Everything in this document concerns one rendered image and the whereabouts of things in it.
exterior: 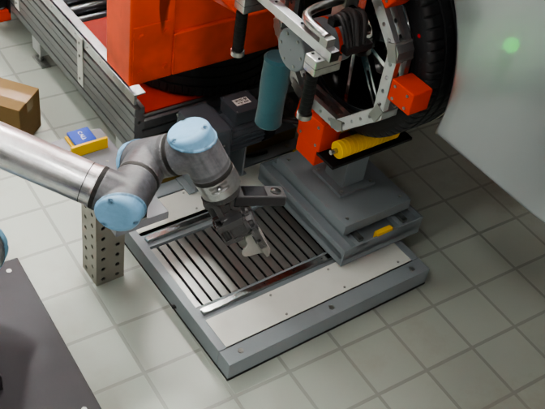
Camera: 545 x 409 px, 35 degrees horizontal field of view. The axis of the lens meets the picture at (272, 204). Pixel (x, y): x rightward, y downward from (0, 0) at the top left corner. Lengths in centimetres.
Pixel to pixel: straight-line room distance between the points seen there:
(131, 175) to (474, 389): 154
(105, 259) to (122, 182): 117
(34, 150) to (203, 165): 33
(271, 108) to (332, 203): 43
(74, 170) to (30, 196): 154
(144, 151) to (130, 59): 105
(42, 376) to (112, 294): 63
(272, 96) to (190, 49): 35
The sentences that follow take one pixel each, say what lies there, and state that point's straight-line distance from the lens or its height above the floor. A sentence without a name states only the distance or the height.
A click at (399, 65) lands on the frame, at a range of 243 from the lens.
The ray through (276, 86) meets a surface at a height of 66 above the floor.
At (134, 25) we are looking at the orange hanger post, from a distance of 276.
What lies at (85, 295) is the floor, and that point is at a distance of 291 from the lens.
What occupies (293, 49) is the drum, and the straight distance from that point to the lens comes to 252.
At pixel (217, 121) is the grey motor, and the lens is 295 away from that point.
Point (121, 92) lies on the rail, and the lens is 317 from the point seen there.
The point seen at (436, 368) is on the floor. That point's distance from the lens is 290.
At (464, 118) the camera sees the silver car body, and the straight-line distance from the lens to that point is 242.
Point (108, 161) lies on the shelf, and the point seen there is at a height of 45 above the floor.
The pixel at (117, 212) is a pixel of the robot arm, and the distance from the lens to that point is 170.
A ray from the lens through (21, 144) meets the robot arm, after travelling 174.
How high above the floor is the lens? 220
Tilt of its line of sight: 42 degrees down
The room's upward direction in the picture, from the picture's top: 10 degrees clockwise
